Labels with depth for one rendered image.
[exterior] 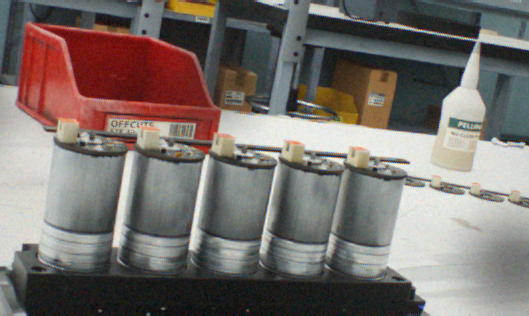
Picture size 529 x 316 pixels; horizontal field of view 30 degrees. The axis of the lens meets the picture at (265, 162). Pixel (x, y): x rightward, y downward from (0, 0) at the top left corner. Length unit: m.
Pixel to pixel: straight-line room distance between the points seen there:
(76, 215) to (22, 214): 0.13
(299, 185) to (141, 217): 0.06
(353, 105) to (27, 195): 4.56
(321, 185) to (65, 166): 0.09
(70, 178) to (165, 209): 0.03
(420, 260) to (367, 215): 0.13
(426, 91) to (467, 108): 4.93
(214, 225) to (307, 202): 0.04
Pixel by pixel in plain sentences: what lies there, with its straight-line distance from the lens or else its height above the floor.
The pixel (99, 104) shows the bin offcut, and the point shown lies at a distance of 0.60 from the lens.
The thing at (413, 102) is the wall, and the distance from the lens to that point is 5.65.
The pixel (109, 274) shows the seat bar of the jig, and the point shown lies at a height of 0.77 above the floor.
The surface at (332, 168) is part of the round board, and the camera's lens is 0.36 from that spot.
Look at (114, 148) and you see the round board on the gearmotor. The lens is 0.33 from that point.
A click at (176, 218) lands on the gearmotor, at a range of 0.33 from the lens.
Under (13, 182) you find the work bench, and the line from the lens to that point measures 0.51.
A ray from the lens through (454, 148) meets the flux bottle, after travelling 0.76.
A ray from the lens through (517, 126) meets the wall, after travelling 6.12.
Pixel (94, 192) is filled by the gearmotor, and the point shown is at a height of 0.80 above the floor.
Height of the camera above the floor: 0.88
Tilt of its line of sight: 12 degrees down
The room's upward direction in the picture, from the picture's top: 11 degrees clockwise
